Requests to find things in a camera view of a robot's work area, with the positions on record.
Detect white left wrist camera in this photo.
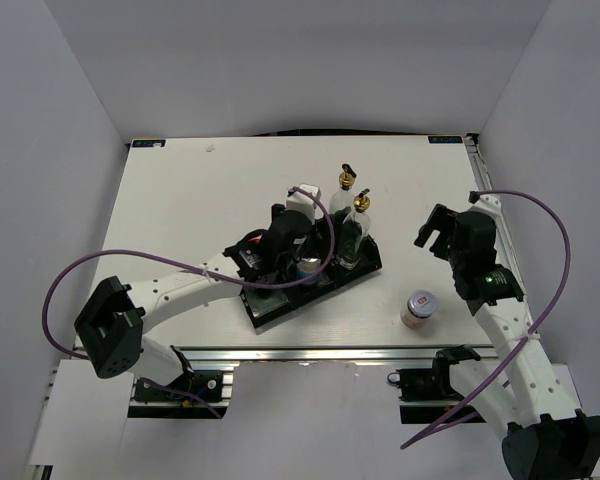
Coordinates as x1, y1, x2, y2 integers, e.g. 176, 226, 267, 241
285, 184, 321, 224

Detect glass bottle with brown residue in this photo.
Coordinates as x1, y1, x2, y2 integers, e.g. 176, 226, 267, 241
329, 163, 357, 223

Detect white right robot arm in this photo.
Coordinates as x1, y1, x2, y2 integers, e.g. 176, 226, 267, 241
414, 205, 600, 479

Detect right blue logo sticker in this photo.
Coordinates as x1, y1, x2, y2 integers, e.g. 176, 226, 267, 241
428, 135, 464, 144

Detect black three-compartment tray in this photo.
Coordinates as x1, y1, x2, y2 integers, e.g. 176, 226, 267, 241
223, 228, 382, 329

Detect blue-label silver-lid jar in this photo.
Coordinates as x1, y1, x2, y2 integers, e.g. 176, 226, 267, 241
296, 257, 321, 285

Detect blue logo sticker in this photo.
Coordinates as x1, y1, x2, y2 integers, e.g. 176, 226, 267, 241
428, 135, 464, 144
130, 139, 166, 149

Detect spice jar with red label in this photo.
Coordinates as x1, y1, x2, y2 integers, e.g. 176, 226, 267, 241
400, 290, 437, 329

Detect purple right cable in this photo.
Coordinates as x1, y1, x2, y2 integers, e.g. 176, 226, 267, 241
400, 189, 571, 450

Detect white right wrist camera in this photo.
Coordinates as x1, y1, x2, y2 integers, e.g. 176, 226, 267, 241
468, 191, 502, 220

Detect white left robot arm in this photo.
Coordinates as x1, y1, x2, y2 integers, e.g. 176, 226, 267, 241
74, 196, 321, 399

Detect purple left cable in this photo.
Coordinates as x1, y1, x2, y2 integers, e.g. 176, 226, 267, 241
41, 187, 337, 362

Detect purple cable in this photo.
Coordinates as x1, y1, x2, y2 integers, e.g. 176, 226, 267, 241
400, 189, 571, 450
41, 187, 337, 362

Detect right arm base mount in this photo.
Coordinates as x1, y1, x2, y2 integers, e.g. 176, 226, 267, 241
387, 346, 481, 425

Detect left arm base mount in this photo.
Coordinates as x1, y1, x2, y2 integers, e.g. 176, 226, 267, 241
128, 346, 227, 420

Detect aluminium right side rail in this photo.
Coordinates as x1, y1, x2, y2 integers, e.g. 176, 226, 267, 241
464, 133, 525, 292

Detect clear glass oil bottle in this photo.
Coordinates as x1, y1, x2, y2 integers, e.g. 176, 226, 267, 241
336, 189, 371, 270

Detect left blue logo sticker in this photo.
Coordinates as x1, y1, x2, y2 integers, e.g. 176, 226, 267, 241
130, 139, 166, 149

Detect aluminium rail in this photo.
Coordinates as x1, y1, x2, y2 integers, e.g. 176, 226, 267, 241
179, 345, 501, 365
464, 133, 525, 292

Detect aluminium front rail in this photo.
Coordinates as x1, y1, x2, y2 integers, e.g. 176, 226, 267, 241
179, 345, 501, 365

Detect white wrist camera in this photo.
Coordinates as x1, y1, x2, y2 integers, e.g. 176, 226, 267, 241
468, 191, 502, 220
285, 184, 321, 224

